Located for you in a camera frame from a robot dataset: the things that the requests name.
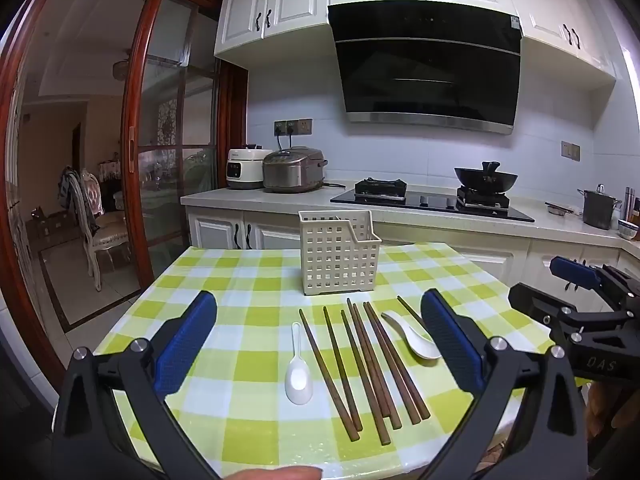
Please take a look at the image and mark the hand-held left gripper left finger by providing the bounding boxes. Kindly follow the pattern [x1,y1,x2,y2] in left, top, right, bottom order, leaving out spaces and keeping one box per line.
[52,290,221,480]

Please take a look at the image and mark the black burner grate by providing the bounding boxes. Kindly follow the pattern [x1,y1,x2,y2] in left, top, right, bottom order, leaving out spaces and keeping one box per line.
[457,185,511,209]
[355,177,408,202]

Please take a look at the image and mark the black range hood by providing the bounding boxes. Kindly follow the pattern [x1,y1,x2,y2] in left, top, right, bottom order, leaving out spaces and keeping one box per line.
[327,2,523,136]

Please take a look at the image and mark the white kitchen cabinets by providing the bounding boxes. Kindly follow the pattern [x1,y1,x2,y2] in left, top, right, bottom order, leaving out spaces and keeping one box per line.
[187,207,640,306]
[214,0,618,93]

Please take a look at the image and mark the black wok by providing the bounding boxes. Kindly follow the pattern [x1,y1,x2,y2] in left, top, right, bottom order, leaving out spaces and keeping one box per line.
[454,161,518,193]

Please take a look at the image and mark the green checked tablecloth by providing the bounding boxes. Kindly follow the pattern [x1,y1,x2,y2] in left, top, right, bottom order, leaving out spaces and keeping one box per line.
[92,242,591,480]

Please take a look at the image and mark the white upper kitchen cabinets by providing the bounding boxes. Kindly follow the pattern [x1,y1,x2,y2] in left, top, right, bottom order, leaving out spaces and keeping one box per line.
[214,0,618,93]

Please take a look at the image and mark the stainless steel stock pot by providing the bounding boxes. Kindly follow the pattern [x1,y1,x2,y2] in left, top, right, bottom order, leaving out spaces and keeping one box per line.
[577,184,622,231]

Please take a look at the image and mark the dark bag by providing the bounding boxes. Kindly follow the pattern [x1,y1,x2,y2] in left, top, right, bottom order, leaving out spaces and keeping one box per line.
[57,166,101,233]

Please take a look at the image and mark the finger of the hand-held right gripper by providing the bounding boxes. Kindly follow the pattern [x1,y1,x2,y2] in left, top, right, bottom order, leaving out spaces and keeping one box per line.
[550,256,640,306]
[507,282,635,335]

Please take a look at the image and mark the black glass gas cooktop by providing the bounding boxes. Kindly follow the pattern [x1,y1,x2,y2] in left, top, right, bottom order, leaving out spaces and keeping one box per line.
[330,185,536,223]

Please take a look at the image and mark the white lower kitchen cabinets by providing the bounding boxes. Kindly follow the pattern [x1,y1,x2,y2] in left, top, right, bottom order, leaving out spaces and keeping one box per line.
[187,207,640,306]

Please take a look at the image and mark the red wooden door frame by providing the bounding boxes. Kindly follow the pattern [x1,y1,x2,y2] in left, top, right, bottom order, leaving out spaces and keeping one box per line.
[0,0,226,386]

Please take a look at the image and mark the silver rice cooker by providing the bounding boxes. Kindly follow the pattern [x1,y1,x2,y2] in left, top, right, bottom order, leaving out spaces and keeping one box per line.
[262,146,328,194]

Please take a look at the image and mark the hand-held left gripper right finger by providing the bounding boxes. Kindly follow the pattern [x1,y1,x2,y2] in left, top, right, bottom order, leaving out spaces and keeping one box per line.
[417,288,588,480]

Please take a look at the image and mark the white ornate chair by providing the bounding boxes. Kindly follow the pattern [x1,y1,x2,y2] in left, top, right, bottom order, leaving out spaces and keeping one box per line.
[67,170,126,291]

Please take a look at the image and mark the gold wall socket panel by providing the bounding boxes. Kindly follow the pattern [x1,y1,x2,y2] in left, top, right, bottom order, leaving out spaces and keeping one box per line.
[274,119,313,137]

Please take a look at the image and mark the white electric pressure cooker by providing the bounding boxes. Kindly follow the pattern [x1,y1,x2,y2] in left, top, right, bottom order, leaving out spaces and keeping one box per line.
[226,146,273,191]

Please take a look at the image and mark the speckled stone countertop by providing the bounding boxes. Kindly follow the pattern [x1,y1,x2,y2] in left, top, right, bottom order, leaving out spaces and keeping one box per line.
[180,180,640,261]

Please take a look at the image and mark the row of wooden chopsticks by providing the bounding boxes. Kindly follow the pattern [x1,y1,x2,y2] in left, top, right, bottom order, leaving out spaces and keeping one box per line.
[298,296,432,446]

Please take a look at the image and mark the person's left hand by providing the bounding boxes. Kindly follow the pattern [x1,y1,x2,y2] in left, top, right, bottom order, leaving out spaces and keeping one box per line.
[222,466,323,480]

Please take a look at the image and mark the white plastic utensil basket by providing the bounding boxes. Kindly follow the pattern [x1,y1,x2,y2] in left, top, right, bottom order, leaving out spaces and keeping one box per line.
[298,210,383,297]

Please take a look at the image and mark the white thin-handled spoon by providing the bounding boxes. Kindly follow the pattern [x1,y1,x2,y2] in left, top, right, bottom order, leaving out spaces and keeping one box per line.
[284,322,314,406]

